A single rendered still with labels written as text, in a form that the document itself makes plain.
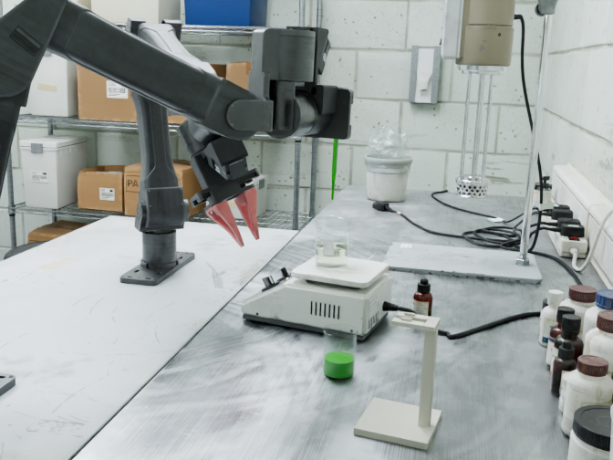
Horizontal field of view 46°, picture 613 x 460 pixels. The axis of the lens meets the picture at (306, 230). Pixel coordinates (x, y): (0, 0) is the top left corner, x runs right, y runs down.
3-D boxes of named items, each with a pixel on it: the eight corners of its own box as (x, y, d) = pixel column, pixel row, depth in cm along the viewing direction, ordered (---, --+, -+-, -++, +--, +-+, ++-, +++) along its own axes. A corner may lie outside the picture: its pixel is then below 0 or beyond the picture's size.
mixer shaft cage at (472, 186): (453, 197, 140) (464, 65, 135) (454, 191, 147) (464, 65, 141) (489, 199, 139) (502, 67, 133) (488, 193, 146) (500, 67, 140)
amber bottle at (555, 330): (552, 360, 99) (558, 302, 97) (576, 368, 97) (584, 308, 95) (541, 368, 96) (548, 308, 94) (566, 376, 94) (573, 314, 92)
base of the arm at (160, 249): (196, 218, 142) (162, 215, 144) (154, 242, 123) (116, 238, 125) (196, 257, 144) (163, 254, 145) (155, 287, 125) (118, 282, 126)
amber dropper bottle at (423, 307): (418, 316, 115) (421, 273, 113) (434, 320, 113) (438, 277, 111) (408, 320, 113) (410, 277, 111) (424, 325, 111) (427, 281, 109)
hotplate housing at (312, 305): (239, 320, 110) (240, 270, 108) (275, 297, 122) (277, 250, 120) (379, 347, 102) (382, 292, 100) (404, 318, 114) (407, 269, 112)
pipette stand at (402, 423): (353, 434, 77) (358, 320, 75) (373, 402, 85) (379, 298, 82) (427, 450, 75) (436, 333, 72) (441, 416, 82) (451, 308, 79)
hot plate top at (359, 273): (288, 277, 106) (288, 271, 106) (318, 257, 117) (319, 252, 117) (366, 288, 101) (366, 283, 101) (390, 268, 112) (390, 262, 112)
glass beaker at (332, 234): (353, 273, 107) (356, 220, 106) (317, 274, 106) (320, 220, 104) (341, 262, 113) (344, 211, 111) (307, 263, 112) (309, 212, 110)
